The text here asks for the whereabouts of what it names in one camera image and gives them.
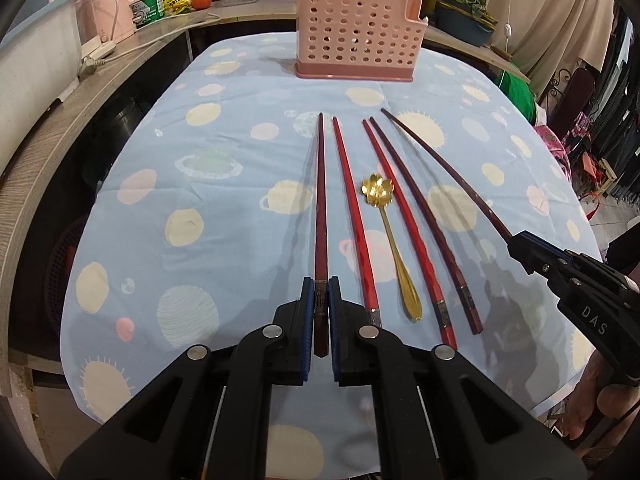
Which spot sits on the blue dotted tablecloth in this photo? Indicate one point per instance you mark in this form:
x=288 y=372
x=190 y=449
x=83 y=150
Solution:
x=225 y=220

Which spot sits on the person's right hand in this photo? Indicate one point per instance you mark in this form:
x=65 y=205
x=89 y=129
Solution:
x=587 y=400

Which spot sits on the steel pot under counter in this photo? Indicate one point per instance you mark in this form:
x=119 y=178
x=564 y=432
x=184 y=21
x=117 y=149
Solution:
x=115 y=127

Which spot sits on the white and blue plastic bin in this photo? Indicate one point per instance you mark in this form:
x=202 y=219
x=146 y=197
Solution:
x=30 y=75

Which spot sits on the gold flower spoon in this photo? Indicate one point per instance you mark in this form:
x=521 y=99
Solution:
x=377 y=191

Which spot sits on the dark maroon chopstick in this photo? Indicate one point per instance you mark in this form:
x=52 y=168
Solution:
x=320 y=210
x=502 y=226
x=472 y=317

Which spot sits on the white power strip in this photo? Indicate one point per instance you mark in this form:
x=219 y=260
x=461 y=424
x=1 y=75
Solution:
x=97 y=53

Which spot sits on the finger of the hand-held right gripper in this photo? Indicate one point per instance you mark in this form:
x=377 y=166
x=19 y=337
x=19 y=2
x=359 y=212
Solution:
x=597 y=267
x=532 y=252

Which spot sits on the beige curtain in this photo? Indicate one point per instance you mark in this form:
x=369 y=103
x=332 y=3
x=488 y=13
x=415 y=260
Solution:
x=555 y=10

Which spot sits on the red chopstick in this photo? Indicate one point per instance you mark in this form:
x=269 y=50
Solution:
x=352 y=225
x=446 y=327

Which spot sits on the blue basin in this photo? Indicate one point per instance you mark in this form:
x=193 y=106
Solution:
x=465 y=27

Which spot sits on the red plastic basket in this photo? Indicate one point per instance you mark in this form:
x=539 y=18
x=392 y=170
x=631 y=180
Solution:
x=60 y=265

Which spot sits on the pink perforated utensil basket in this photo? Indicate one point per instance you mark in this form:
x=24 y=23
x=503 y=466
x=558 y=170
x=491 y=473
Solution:
x=355 y=35

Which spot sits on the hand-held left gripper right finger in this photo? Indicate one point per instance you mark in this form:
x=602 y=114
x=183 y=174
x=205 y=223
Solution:
x=334 y=330

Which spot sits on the pink floral cloth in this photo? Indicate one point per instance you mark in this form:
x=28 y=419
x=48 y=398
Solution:
x=552 y=147

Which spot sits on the yellow snack packet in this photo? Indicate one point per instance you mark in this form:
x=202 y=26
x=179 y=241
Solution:
x=177 y=2

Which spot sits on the red tomato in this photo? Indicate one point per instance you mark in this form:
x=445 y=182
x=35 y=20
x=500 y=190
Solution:
x=201 y=0

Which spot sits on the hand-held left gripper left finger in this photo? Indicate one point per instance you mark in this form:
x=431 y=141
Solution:
x=306 y=330

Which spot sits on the green bag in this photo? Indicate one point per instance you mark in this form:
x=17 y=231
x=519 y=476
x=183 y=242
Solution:
x=517 y=92

